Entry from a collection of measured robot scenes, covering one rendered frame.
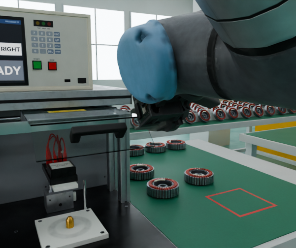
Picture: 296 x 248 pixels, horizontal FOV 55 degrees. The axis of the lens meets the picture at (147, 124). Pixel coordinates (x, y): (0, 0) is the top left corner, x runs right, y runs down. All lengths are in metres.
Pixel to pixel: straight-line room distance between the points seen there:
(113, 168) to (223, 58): 0.80
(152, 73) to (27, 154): 0.75
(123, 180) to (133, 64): 0.65
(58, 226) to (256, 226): 0.52
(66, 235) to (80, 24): 0.55
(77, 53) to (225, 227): 0.62
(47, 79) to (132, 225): 0.45
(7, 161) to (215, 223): 0.63
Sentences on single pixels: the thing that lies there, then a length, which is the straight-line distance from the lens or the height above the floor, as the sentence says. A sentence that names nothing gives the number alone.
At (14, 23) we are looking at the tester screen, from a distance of 0.82.
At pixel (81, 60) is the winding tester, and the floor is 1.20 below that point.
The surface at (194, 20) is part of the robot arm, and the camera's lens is 0.26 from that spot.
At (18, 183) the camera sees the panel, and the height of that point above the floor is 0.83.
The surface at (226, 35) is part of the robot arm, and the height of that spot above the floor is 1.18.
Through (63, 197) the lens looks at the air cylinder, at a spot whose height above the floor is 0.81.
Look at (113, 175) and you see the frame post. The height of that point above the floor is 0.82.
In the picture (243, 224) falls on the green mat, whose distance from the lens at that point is 0.88.
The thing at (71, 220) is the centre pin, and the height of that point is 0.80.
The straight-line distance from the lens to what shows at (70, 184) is 0.78.
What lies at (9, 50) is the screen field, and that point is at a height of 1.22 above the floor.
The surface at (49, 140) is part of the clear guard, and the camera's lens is 0.57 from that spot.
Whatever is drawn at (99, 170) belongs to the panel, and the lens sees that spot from 1.03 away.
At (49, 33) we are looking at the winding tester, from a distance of 0.82.
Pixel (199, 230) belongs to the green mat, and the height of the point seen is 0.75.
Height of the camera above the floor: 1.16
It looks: 10 degrees down
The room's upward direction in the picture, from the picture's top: straight up
